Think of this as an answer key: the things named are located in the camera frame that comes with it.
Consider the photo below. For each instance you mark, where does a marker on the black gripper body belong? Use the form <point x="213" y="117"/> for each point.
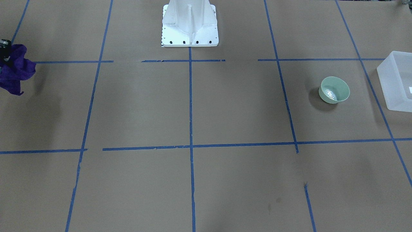
<point x="4" y="51"/>

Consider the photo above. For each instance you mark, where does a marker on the purple cloth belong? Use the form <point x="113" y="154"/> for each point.
<point x="16" y="69"/>

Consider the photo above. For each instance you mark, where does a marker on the pale green bowl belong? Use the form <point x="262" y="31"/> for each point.
<point x="333" y="90"/>

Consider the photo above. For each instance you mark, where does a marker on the clear plastic bin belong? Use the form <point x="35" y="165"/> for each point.
<point x="395" y="75"/>

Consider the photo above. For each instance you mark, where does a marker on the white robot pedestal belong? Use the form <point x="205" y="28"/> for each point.
<point x="189" y="23"/>

